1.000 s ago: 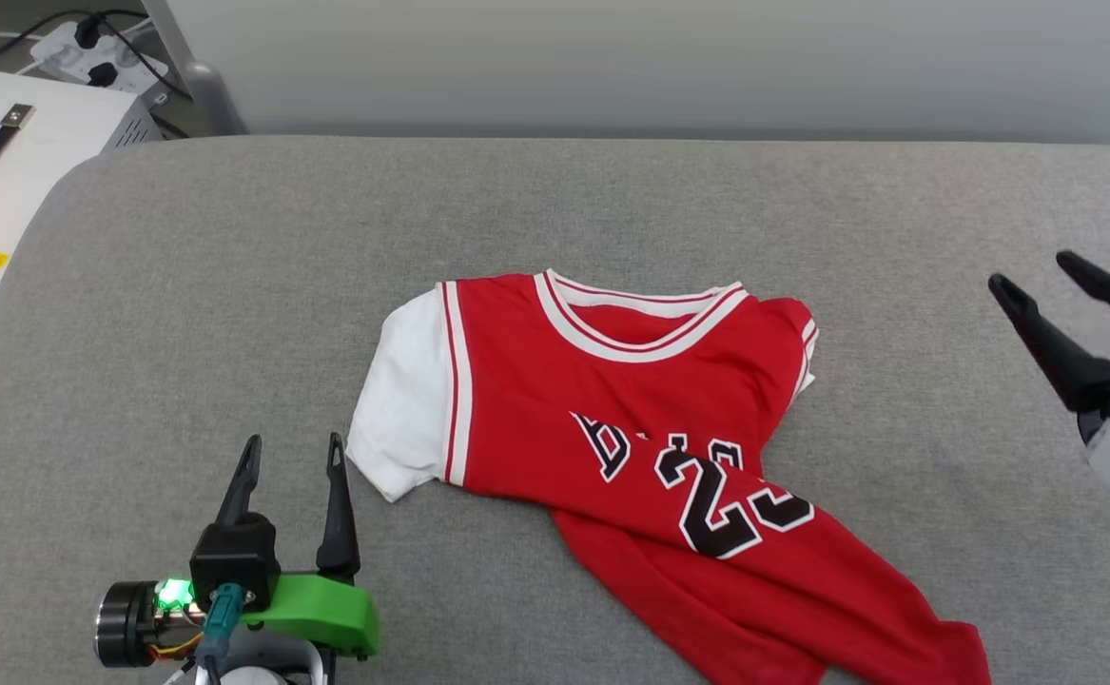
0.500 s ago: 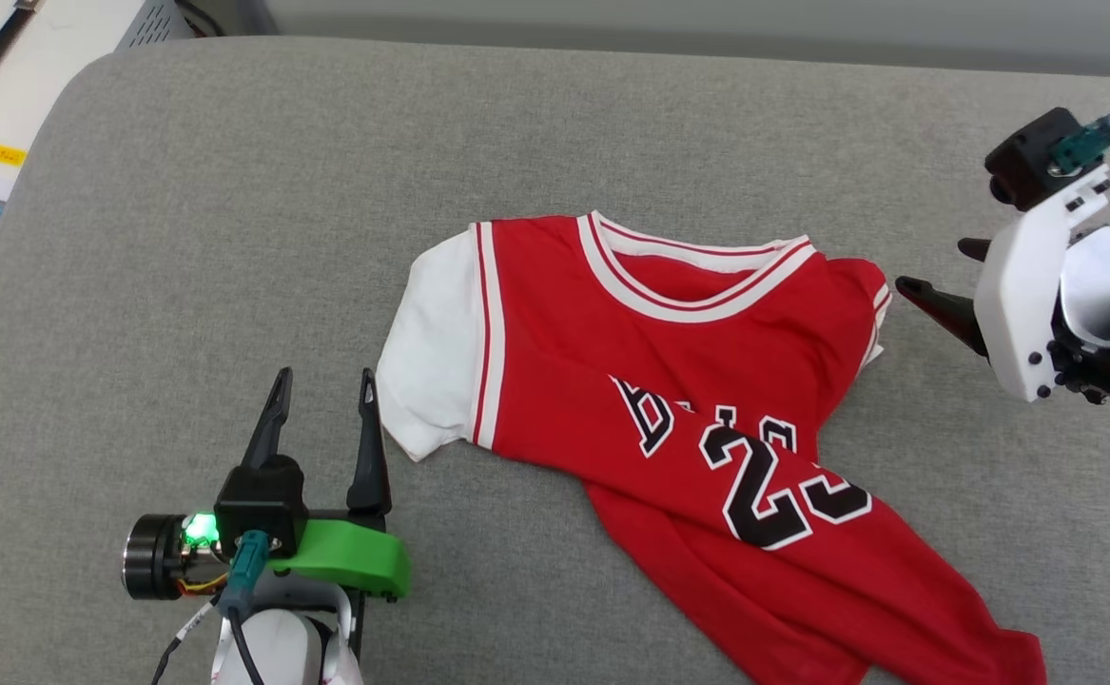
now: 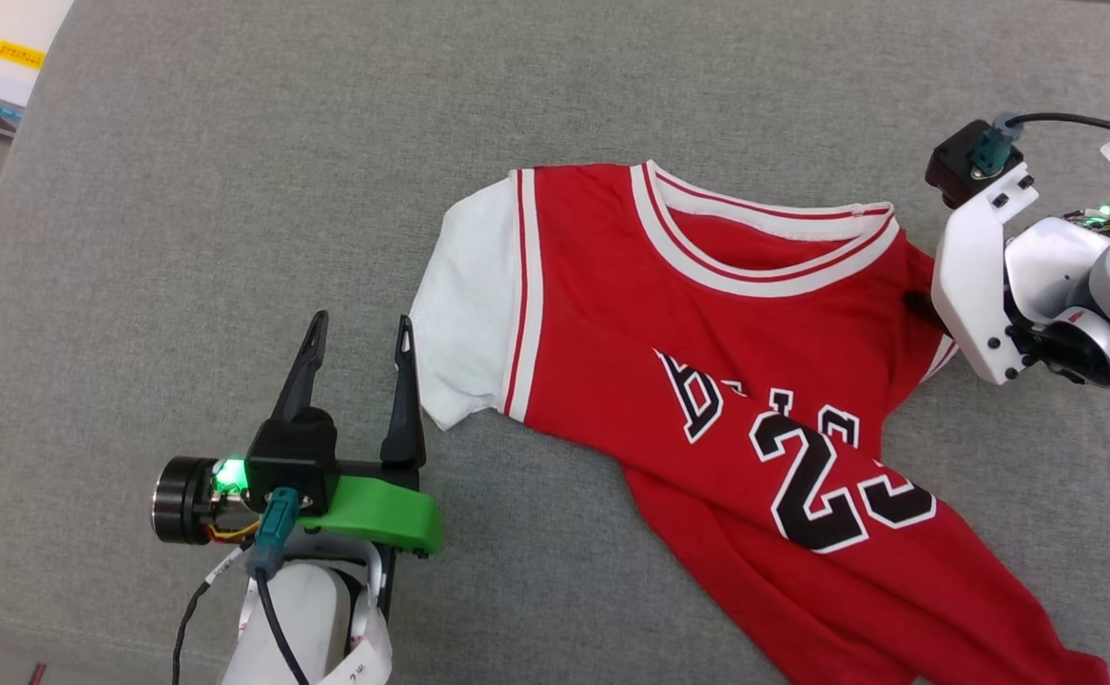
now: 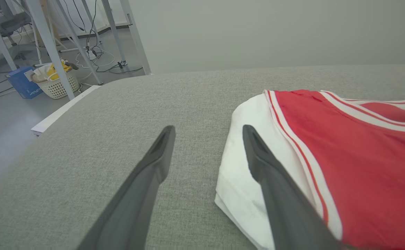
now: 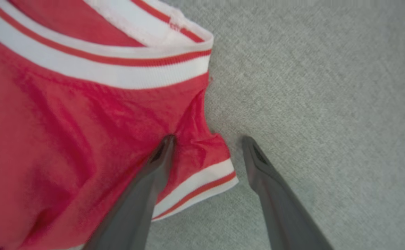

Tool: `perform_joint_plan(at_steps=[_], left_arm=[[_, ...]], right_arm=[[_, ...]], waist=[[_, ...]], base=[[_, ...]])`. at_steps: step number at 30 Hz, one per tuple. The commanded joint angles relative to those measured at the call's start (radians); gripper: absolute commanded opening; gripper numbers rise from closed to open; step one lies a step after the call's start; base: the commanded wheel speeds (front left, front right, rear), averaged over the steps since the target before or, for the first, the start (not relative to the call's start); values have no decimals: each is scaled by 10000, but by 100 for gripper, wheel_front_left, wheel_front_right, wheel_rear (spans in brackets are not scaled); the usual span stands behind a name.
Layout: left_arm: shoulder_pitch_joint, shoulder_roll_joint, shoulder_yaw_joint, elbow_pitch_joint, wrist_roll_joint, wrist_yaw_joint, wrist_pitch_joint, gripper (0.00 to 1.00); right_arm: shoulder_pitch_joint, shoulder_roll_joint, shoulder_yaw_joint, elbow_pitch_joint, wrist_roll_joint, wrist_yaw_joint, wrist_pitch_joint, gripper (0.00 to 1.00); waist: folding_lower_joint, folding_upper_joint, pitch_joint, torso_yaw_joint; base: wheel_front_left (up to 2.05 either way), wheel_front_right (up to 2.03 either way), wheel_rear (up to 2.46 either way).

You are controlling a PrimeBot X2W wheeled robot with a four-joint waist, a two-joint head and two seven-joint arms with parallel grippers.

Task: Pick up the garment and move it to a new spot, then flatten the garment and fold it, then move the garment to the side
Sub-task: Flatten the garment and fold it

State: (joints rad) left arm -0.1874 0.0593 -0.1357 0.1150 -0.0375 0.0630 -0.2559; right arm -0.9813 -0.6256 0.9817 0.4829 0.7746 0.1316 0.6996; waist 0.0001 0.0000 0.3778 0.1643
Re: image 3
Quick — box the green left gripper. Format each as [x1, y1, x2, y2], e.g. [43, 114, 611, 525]
[271, 310, 444, 559]

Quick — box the black cylindrical left gripper motor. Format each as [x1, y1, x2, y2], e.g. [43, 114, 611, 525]
[153, 457, 249, 546]

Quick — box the black cable with teal plug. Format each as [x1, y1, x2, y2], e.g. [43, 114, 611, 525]
[971, 111, 1110, 179]
[246, 487, 313, 685]

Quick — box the red and white basketball jersey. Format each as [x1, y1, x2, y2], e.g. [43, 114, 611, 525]
[409, 160, 1110, 685]

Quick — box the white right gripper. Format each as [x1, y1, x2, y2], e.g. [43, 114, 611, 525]
[903, 163, 1040, 387]

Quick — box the white equipment box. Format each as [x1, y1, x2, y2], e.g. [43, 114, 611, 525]
[0, 0, 75, 142]

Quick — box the thin black tagged cable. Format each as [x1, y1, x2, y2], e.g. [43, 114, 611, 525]
[171, 550, 256, 685]

